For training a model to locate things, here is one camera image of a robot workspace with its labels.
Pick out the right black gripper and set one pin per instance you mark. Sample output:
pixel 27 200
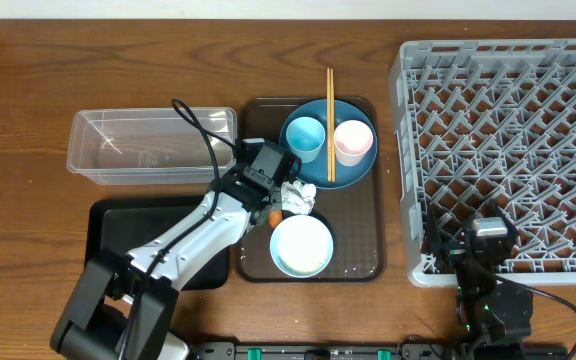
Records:
pixel 452 252

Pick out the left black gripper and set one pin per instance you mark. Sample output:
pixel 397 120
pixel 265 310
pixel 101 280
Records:
pixel 236 181

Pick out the orange carrot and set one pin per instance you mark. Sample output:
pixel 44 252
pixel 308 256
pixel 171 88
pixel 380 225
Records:
pixel 275 217

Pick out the white tissue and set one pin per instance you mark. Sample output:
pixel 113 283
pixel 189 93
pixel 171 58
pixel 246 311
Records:
pixel 298 198

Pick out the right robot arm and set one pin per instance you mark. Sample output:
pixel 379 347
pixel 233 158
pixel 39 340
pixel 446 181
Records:
pixel 495 312

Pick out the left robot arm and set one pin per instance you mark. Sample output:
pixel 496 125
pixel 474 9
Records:
pixel 121 306

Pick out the grey dishwasher rack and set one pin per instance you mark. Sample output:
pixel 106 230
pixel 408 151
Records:
pixel 480 121

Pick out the dark blue plate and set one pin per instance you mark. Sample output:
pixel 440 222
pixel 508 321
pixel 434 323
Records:
pixel 316 171

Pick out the light blue white bowl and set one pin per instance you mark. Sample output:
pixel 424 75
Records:
pixel 301 246

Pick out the light blue cup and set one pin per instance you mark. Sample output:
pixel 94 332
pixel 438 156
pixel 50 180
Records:
pixel 305 137

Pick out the brown serving tray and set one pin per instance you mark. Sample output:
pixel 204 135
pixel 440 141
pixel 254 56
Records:
pixel 354 214

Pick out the pink white cup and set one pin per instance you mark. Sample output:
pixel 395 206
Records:
pixel 352 140

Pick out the clear plastic bin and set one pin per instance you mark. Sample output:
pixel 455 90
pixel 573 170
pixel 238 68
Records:
pixel 150 146

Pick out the black tray bin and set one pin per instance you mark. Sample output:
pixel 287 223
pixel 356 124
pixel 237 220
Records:
pixel 117 226

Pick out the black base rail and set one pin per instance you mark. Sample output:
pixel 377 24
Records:
pixel 405 351

